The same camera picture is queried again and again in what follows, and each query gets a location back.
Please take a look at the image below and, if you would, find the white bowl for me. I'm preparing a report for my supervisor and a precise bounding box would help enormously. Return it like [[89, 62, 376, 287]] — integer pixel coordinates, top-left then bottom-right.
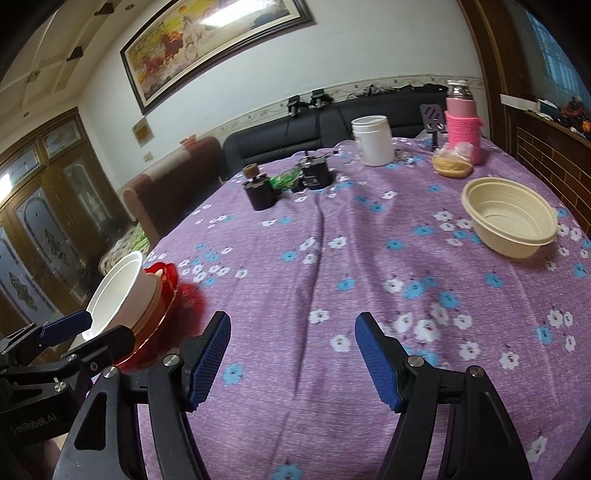
[[74, 250, 146, 344]]

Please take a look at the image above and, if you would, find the pink knit sleeve bottle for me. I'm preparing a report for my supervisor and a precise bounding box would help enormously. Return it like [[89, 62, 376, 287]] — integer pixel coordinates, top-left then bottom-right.
[[444, 79, 483, 166]]

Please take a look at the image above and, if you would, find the black round jar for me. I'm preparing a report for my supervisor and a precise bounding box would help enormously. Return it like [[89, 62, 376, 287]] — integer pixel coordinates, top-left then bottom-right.
[[243, 175, 278, 212]]

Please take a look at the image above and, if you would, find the purple floral tablecloth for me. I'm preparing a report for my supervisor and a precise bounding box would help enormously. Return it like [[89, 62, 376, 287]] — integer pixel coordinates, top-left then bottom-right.
[[90, 136, 591, 480]]

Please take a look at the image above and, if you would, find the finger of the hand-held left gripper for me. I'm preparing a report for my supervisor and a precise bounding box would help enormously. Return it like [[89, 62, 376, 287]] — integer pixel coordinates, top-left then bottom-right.
[[55, 324, 136, 370], [0, 310, 92, 358]]

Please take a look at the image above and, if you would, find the small red glass plate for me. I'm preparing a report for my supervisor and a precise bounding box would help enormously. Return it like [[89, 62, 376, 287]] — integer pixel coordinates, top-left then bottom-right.
[[134, 261, 182, 342]]

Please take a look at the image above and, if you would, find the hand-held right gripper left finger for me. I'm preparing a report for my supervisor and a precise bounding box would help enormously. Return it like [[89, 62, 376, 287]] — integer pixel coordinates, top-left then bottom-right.
[[53, 311, 232, 480]]

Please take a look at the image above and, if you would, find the leaf patterned blanket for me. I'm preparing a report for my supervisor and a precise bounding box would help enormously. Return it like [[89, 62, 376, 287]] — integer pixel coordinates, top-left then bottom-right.
[[98, 224, 153, 278]]

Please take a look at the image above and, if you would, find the white flat box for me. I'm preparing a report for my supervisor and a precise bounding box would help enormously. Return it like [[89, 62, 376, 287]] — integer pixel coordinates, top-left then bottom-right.
[[500, 93, 539, 112]]

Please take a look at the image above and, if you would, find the framed horse painting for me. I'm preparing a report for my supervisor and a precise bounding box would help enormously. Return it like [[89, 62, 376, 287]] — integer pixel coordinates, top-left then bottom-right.
[[120, 0, 317, 116]]

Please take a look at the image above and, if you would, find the clear bag of food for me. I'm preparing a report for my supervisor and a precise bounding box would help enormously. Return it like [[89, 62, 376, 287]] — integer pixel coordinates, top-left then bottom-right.
[[431, 142, 475, 178]]

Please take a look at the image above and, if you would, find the wooden brick pattern counter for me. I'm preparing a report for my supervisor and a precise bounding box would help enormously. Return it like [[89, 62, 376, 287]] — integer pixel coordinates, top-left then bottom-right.
[[501, 108, 591, 241]]

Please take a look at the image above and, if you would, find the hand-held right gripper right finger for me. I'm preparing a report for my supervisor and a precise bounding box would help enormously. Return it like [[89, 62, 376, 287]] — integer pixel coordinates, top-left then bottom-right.
[[355, 311, 534, 480]]

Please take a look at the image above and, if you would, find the black electronic device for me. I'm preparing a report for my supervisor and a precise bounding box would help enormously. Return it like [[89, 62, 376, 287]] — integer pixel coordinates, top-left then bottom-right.
[[298, 154, 333, 191]]

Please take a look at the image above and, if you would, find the brown armchair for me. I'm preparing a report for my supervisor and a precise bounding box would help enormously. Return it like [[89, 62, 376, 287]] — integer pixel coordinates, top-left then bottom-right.
[[122, 136, 225, 245]]

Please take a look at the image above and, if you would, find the white plastic jar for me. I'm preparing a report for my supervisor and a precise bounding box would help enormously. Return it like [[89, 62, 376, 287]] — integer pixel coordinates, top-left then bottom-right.
[[351, 115, 394, 167]]

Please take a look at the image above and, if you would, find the black leather sofa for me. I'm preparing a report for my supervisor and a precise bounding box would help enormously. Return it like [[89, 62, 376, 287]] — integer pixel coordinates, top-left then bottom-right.
[[223, 85, 451, 183]]

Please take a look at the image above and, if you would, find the wooden door frame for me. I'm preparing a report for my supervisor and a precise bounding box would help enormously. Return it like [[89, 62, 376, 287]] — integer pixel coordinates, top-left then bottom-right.
[[459, 0, 546, 139]]

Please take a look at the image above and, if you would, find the black slotted spatula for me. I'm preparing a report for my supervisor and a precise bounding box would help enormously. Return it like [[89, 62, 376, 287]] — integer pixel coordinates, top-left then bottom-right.
[[419, 104, 446, 153]]

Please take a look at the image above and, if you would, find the cream plastic bowl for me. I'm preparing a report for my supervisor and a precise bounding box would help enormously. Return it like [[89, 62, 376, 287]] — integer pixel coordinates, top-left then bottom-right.
[[131, 270, 163, 335], [462, 176, 559, 259]]

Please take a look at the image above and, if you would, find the window with grille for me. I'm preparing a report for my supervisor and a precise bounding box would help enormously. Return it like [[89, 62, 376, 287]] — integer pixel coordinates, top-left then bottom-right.
[[517, 0, 591, 107]]

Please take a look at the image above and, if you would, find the black cable bundle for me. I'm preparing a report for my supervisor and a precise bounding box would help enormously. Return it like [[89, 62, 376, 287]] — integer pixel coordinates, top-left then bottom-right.
[[348, 82, 444, 97]]

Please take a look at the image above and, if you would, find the red black toy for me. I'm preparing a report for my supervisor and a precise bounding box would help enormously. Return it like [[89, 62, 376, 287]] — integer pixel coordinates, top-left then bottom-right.
[[561, 96, 587, 121]]

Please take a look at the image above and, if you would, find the large red glass plate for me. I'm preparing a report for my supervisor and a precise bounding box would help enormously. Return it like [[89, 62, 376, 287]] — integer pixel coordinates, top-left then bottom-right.
[[108, 281, 208, 370]]

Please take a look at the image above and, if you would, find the yellow wall sign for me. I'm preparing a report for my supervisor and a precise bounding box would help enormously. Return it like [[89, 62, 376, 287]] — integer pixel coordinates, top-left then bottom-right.
[[131, 117, 154, 147]]

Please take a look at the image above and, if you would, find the wooden door with glass panels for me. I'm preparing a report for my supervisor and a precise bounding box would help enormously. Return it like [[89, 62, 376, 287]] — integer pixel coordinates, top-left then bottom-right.
[[0, 106, 134, 352]]

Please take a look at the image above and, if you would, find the green packet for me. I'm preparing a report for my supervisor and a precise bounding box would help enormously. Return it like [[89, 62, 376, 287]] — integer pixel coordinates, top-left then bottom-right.
[[269, 168, 303, 190]]

